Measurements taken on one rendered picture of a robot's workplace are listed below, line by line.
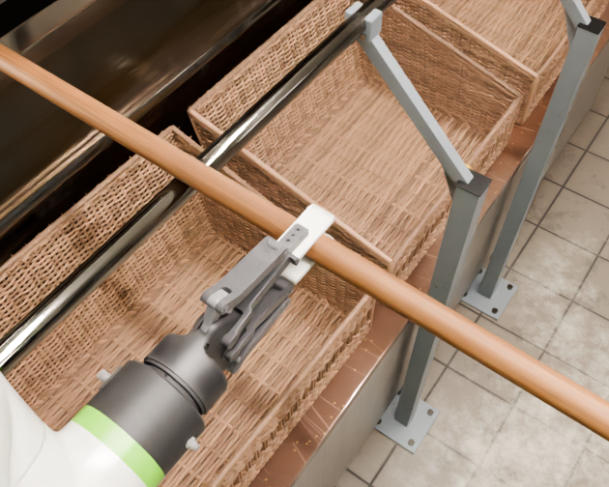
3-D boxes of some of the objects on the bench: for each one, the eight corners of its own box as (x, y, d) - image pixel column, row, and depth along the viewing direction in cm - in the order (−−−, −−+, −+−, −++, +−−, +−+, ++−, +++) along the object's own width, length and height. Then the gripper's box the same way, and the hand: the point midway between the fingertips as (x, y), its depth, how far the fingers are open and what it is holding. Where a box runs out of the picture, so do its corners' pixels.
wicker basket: (197, 201, 155) (179, 108, 133) (339, 64, 182) (344, -33, 160) (386, 312, 138) (401, 227, 116) (511, 143, 165) (544, 47, 143)
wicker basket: (-20, 406, 127) (-90, 331, 105) (190, 210, 154) (171, 117, 131) (179, 582, 110) (147, 537, 88) (377, 327, 137) (391, 243, 114)
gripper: (121, 325, 58) (294, 155, 69) (155, 404, 71) (296, 249, 82) (189, 374, 55) (357, 188, 67) (211, 446, 68) (349, 281, 80)
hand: (304, 243), depth 73 cm, fingers open, 3 cm apart
